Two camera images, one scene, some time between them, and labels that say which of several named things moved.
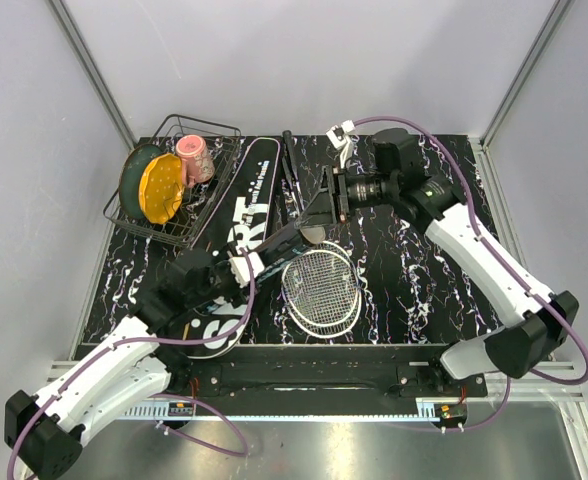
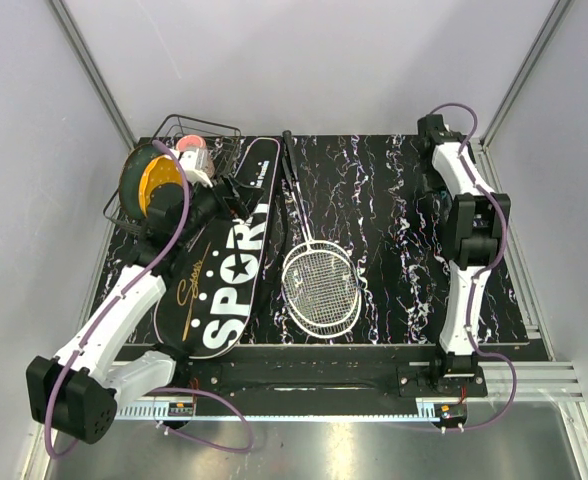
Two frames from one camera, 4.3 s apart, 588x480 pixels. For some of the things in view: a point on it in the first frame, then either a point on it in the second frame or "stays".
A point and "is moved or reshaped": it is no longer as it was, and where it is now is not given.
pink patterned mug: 198,165 stays
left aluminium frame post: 99,78 stays
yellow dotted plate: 162,188 stays
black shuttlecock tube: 274,254 is moved or reshaped
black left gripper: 232,251 to 239,200
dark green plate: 130,176 stays
